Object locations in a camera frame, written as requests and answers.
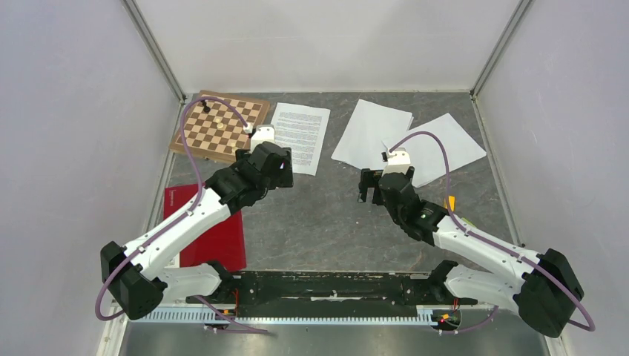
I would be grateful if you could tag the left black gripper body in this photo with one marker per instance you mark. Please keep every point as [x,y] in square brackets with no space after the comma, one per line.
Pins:
[283,178]

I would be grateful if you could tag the black chess piece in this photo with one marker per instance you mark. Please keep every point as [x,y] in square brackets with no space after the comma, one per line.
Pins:
[205,107]

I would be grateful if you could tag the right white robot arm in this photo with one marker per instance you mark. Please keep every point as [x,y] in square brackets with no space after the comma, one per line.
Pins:
[541,288]

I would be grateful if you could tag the blank white paper stack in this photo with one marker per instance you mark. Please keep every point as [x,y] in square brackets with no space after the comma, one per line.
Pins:
[370,124]

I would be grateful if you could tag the red clip file folder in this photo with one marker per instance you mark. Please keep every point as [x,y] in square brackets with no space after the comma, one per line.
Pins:
[224,242]

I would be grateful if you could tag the yellow marker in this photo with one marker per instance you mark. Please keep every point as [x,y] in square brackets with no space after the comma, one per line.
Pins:
[449,202]

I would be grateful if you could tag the right aluminium frame post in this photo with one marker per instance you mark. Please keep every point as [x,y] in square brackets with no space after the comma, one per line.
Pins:
[507,33]

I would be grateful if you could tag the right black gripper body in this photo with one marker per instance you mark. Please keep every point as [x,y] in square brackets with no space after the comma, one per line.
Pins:
[377,199]

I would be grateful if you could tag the left aluminium frame post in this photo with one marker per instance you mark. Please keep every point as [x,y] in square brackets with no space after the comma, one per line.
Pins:
[143,28]

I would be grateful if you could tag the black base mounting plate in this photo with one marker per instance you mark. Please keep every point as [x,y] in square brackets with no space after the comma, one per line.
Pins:
[332,294]

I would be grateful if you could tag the printed text paper sheet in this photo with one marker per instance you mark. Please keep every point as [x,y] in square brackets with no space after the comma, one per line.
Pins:
[301,128]

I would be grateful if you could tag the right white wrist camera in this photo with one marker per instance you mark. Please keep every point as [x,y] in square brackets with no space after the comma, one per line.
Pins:
[397,161]

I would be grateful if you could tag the aluminium frame post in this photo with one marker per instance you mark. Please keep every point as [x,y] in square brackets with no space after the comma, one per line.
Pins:
[507,33]
[143,28]

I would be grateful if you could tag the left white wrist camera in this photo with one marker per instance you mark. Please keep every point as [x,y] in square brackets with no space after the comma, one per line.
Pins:
[260,134]

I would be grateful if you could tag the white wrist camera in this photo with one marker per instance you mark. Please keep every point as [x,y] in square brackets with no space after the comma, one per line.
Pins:
[260,134]
[397,161]

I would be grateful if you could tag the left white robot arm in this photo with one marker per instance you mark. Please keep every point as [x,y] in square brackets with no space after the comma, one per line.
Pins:
[137,273]

